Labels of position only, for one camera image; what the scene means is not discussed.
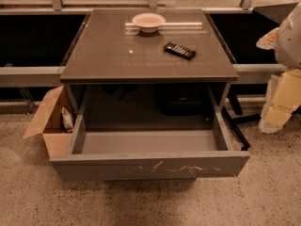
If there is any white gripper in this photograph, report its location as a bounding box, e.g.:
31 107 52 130
256 27 301 134

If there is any black rxbar chocolate bar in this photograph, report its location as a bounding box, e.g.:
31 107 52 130
164 42 197 60

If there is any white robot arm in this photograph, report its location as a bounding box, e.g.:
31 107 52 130
256 3 301 134

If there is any grey drawer cabinet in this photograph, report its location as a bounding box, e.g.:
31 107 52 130
61 9 237 117

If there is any open grey top drawer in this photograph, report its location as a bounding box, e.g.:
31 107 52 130
51 85 250 181

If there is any white bowl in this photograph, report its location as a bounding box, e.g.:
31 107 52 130
132 13 166 33

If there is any crumpled wrapper in box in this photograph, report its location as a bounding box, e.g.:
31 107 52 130
61 107 73 133

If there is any open cardboard box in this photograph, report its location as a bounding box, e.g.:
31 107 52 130
24 86 75 157

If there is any black table leg frame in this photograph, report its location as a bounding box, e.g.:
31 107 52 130
228 92 301 125

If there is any black drawer slide rail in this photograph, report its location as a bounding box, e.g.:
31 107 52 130
222 107 250 151

